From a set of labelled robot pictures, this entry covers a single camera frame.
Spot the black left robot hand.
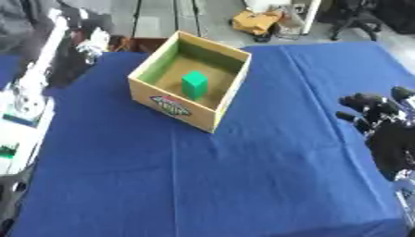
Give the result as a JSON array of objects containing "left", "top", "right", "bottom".
[{"left": 44, "top": 6, "right": 114, "bottom": 90}]

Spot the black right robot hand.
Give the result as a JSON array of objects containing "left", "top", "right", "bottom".
[{"left": 333, "top": 85, "right": 415, "bottom": 182}]

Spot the tan cardboard box green inside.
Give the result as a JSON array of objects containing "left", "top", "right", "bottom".
[{"left": 126, "top": 30, "right": 253, "bottom": 134}]

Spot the dark brown seat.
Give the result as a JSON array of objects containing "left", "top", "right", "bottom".
[{"left": 107, "top": 34, "right": 170, "bottom": 54}]

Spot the black tripod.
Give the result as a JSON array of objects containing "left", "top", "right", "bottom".
[{"left": 130, "top": 0, "right": 207, "bottom": 39}]

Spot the green rectangular block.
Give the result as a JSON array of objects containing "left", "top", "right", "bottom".
[{"left": 180, "top": 70, "right": 211, "bottom": 101}]

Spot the black office chair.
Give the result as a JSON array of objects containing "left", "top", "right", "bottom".
[{"left": 322, "top": 0, "right": 386, "bottom": 43}]

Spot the white post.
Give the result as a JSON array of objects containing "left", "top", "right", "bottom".
[{"left": 299, "top": 0, "right": 324, "bottom": 35}]

